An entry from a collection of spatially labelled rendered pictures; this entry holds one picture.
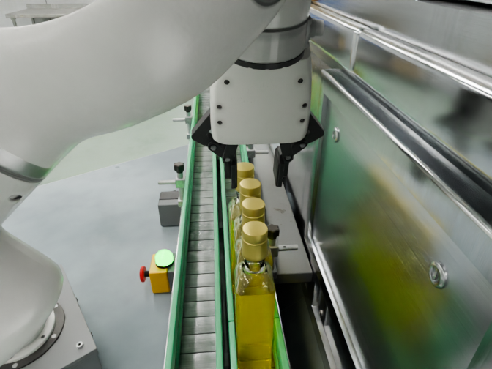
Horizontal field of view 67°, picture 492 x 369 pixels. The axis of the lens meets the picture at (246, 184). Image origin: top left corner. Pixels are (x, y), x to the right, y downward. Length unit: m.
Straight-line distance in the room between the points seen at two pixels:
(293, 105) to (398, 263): 0.19
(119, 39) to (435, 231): 0.27
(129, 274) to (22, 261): 0.80
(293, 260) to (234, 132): 0.53
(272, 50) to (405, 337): 0.30
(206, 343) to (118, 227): 0.62
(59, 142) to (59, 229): 1.06
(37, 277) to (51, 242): 0.98
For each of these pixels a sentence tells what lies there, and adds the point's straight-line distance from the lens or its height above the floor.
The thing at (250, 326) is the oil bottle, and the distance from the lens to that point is 0.59.
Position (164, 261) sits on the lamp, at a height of 0.85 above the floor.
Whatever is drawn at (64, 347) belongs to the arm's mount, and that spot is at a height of 0.87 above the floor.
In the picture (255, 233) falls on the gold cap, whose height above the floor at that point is 1.16.
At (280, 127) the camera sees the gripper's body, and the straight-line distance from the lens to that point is 0.38.
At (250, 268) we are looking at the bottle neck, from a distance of 0.52.
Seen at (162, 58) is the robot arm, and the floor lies 1.42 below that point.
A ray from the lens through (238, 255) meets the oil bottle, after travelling 0.57.
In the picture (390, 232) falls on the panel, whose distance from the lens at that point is 0.41.
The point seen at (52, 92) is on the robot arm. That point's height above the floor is 1.41.
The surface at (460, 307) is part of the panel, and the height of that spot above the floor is 1.24.
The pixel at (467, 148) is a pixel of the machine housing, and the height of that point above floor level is 1.35.
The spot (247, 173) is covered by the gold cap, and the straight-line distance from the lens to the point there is 0.63.
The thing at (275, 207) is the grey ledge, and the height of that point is 0.88.
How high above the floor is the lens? 1.46
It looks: 31 degrees down
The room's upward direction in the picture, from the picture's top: straight up
